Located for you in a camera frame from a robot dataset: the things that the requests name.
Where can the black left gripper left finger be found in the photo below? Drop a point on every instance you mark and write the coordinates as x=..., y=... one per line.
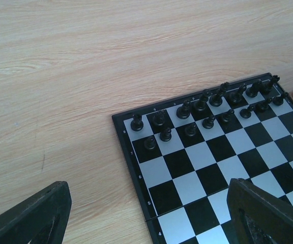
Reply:
x=41, y=218

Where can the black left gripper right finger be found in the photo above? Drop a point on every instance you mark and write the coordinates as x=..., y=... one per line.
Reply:
x=257, y=216

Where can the black white chessboard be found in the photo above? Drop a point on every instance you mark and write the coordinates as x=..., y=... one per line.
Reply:
x=181, y=170

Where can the black pawn g file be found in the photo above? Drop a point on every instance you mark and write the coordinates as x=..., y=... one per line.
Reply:
x=263, y=105

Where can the black pawn h file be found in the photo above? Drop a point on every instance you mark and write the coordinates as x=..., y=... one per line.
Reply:
x=279, y=100

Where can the black bishop right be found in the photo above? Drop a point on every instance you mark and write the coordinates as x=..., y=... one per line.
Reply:
x=236, y=96

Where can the black king piece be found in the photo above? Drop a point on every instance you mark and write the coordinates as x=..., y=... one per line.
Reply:
x=216, y=99

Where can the black queen piece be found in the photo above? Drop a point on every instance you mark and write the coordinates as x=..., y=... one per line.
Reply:
x=200, y=105

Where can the black knight right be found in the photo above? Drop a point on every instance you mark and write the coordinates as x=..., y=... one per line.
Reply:
x=252, y=91

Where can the black knight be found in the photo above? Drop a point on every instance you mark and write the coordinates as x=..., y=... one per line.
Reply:
x=158, y=119
x=252, y=91

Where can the black rook right corner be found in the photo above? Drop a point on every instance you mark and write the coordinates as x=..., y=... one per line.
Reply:
x=266, y=87

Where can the black rook corner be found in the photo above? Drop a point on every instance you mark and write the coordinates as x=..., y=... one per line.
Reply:
x=266, y=87
x=137, y=123

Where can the black rook left corner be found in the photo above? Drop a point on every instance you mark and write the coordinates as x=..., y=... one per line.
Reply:
x=137, y=123

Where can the black knight left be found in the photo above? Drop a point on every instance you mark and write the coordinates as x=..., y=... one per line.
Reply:
x=158, y=119

